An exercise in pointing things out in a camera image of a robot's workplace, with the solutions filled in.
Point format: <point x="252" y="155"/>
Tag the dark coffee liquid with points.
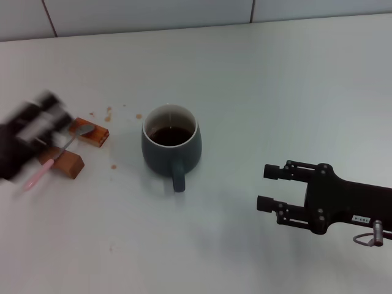
<point x="171" y="136"/>

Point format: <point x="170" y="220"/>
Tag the orange grooved wooden block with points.
<point x="97" y="136"/>

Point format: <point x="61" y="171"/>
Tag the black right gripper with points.
<point x="337" y="199"/>

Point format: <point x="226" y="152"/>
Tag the grey ceramic mug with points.
<point x="159" y="154"/>

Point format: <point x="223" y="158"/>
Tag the brown wooden block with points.
<point x="72" y="165"/>

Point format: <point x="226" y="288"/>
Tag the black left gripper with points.
<point x="16" y="144"/>

